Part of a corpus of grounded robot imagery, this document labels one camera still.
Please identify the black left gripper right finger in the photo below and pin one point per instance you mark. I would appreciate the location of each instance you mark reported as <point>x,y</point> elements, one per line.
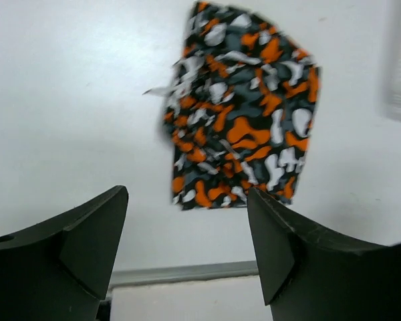
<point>310,272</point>

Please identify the white plastic mesh basket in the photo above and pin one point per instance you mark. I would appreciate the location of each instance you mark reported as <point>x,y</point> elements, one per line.
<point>391,76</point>

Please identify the orange camouflage shorts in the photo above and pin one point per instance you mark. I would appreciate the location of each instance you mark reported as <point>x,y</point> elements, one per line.
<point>239,110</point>

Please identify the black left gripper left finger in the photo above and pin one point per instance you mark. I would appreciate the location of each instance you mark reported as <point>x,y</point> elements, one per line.
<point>60,269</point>

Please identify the aluminium table edge rail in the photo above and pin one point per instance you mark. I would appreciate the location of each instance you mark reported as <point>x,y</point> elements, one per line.
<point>190,273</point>

